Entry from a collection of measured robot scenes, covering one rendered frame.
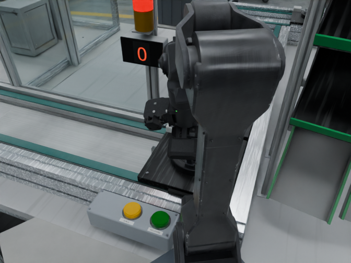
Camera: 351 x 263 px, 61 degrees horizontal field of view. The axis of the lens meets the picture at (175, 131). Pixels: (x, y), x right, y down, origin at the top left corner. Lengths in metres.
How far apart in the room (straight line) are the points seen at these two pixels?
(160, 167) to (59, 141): 0.37
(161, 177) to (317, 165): 0.37
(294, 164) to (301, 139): 0.06
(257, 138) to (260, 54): 0.72
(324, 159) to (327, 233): 0.23
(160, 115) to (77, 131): 0.50
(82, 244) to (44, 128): 0.45
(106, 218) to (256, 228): 0.38
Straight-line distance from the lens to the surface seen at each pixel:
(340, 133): 0.60
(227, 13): 0.32
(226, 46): 0.24
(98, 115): 1.05
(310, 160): 0.74
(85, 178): 0.82
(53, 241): 0.85
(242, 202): 0.76
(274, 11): 2.11
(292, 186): 0.74
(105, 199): 0.76
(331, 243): 0.88
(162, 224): 0.69
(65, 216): 0.89
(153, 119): 0.59
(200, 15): 0.32
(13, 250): 0.88
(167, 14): 2.75
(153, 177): 0.78
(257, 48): 0.24
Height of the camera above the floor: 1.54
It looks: 39 degrees down
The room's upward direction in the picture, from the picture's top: straight up
